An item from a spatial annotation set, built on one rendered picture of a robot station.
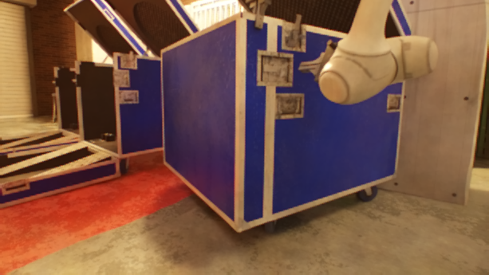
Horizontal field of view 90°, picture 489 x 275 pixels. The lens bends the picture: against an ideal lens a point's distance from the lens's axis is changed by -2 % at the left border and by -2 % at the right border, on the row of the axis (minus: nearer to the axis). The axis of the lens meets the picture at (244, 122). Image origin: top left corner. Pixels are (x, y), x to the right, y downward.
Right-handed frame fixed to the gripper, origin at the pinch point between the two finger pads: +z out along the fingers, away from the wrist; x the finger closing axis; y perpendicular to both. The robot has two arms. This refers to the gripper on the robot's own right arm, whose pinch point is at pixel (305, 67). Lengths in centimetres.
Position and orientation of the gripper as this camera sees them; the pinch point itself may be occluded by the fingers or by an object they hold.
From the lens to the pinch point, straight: 90.5
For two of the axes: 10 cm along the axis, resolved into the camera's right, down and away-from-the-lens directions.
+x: -3.8, 9.1, -1.2
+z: -5.4, -1.1, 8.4
